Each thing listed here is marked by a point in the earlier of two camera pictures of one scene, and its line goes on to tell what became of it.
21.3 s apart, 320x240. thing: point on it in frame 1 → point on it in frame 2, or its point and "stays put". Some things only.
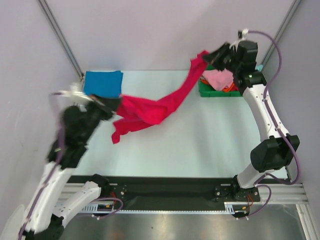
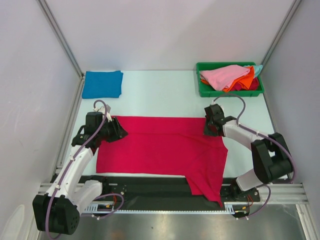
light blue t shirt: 259,67 stays put
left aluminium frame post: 45,8 stays put
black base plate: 173,193 stays put
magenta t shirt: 137,113 → 177,145
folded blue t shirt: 107,84 stays put
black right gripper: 223,56 → 210,127
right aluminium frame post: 282,28 stays put
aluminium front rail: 280,193 stays put
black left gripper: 109,106 → 119,132
